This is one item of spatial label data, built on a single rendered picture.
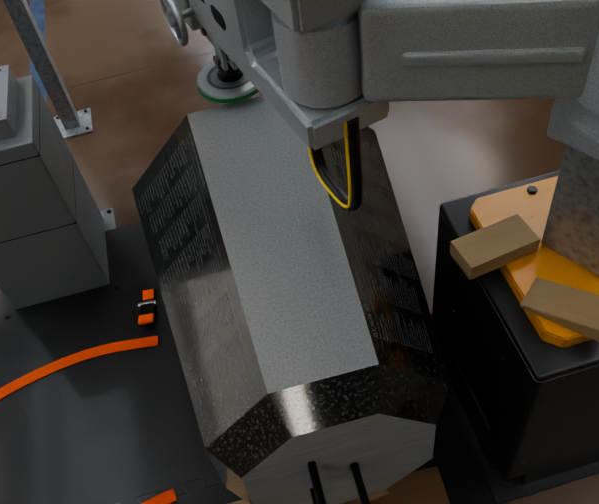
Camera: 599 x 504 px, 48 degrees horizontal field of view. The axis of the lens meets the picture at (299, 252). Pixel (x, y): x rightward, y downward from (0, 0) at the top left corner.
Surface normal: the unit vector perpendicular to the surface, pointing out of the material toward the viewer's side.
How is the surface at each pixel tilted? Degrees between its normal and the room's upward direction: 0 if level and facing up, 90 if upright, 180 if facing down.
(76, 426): 0
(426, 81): 90
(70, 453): 0
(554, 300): 11
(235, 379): 45
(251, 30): 90
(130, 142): 0
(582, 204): 90
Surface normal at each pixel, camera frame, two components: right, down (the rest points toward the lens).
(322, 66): -0.03, 0.77
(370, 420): 0.23, 0.73
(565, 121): -0.70, 0.59
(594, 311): -0.27, -0.69
